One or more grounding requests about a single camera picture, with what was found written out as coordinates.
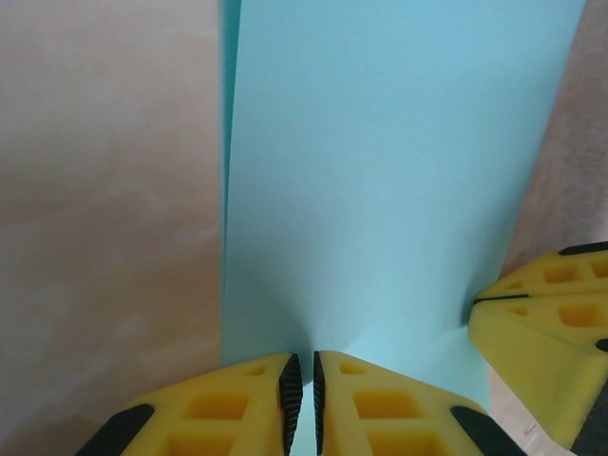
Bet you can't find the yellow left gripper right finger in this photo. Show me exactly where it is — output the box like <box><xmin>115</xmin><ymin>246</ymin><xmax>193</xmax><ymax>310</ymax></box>
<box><xmin>312</xmin><ymin>350</ymin><xmax>500</xmax><ymax>456</ymax></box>

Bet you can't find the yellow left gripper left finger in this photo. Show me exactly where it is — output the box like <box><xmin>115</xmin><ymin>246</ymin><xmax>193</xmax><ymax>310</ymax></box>
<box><xmin>73</xmin><ymin>351</ymin><xmax>304</xmax><ymax>456</ymax></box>

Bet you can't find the light blue cloth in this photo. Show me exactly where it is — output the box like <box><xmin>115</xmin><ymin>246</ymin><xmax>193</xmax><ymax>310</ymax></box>
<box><xmin>219</xmin><ymin>0</ymin><xmax>586</xmax><ymax>456</ymax></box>

